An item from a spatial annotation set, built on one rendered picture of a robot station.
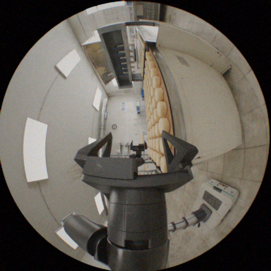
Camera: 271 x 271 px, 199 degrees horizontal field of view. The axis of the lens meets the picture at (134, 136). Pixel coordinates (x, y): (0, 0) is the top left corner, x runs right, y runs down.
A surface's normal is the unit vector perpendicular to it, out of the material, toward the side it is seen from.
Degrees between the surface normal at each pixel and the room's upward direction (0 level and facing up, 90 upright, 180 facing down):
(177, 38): 90
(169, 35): 90
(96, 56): 115
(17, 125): 180
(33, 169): 180
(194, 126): 90
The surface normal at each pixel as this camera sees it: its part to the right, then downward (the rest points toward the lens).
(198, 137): -0.04, -0.05
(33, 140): 1.00, -0.04
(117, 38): 0.04, 1.00
